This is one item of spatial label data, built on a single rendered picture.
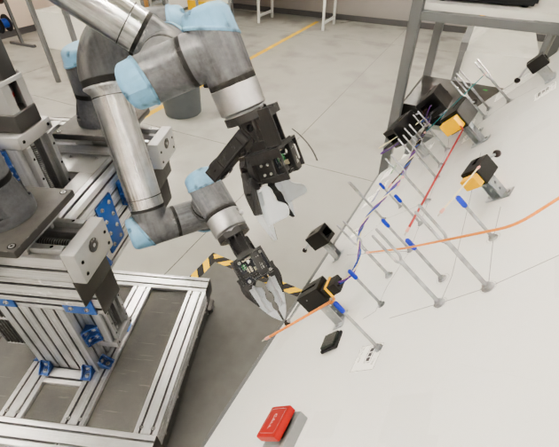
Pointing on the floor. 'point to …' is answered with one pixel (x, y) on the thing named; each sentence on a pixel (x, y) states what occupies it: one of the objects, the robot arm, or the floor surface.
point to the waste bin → (184, 105)
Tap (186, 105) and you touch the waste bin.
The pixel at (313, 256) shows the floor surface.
